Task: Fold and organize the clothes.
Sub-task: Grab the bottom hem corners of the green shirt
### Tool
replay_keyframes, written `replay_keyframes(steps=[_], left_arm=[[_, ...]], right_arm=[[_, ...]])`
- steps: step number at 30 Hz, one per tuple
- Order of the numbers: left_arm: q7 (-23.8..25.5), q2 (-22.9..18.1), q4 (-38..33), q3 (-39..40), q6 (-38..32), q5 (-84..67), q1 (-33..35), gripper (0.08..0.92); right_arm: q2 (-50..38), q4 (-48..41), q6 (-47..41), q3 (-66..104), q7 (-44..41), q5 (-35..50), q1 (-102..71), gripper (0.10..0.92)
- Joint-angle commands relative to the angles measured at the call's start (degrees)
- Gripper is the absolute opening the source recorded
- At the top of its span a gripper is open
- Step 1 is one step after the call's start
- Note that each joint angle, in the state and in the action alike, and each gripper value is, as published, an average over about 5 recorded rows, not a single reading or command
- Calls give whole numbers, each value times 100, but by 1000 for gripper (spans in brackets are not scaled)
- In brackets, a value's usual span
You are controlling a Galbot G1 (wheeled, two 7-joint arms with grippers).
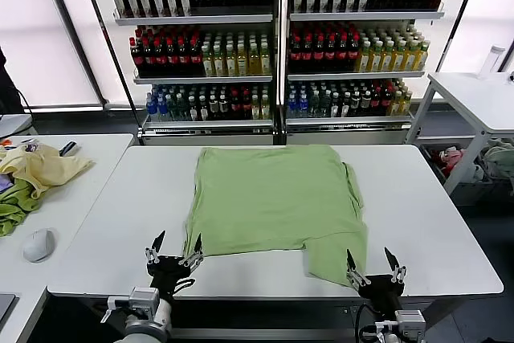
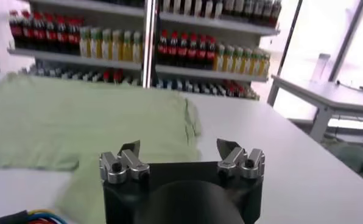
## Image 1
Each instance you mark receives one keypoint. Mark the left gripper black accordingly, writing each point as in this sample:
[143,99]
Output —
[166,272]

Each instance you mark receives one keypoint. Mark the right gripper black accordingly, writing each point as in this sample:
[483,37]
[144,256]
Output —
[381,291]

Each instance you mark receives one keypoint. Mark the light green polo shirt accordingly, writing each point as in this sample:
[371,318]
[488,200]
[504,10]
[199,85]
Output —
[273,198]

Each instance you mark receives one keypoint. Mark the pink and red clothes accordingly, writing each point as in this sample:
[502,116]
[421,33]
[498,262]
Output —
[449,158]

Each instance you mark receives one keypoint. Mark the pale green clothes pile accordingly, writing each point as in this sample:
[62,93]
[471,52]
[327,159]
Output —
[498,158]

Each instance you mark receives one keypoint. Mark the person in dark clothes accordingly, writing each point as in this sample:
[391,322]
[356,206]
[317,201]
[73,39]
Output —
[8,86]

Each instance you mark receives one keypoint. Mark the grey storage crate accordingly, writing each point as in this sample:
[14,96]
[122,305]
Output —
[466,194]

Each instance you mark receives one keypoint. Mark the small dark bottle white label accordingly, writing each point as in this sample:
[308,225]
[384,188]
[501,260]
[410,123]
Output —
[355,105]
[345,106]
[335,106]
[203,110]
[213,109]
[193,110]
[365,105]
[223,109]

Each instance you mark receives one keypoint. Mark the clear water bottle green cap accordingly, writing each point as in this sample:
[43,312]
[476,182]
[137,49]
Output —
[172,109]
[183,109]
[325,106]
[314,106]

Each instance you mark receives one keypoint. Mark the blue water bottle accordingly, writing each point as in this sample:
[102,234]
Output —
[151,108]
[291,106]
[162,108]
[302,106]

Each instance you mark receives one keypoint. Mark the white computer mouse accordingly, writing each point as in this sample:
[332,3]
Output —
[39,244]

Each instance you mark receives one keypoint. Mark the dark blue white tool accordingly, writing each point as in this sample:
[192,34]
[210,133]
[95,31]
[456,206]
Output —
[68,148]

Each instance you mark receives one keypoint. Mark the small red-capped cola bottle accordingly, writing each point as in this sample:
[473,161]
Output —
[245,109]
[375,104]
[386,104]
[235,109]

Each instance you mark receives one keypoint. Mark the pale yellow garment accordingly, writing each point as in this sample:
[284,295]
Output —
[44,168]

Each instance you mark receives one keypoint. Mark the small yellow juice bottle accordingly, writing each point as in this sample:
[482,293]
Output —
[407,103]
[396,104]
[265,109]
[255,109]

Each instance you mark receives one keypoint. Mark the crumpled green garment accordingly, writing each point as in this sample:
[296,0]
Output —
[16,198]

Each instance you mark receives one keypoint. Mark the small printed packet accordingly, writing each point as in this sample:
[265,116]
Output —
[30,145]

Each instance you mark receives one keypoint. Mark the purple cloth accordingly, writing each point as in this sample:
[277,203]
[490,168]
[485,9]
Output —
[4,184]

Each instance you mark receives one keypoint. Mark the dark flat tablet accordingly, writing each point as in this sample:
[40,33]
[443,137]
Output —
[6,307]

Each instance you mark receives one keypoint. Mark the white side table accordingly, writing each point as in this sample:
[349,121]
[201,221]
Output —
[474,98]

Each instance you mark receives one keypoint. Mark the metal drinks shelf unit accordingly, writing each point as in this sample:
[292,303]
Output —
[192,19]
[361,15]

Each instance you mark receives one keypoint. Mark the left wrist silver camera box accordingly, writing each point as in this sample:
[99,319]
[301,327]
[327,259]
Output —
[142,299]

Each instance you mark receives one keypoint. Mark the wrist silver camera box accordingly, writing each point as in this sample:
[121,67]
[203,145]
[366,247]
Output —
[142,299]
[409,321]

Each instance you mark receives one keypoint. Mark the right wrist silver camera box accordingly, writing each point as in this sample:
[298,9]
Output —
[409,321]

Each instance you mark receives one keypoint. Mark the metal work table frame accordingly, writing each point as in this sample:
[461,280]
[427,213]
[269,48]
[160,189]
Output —
[281,336]

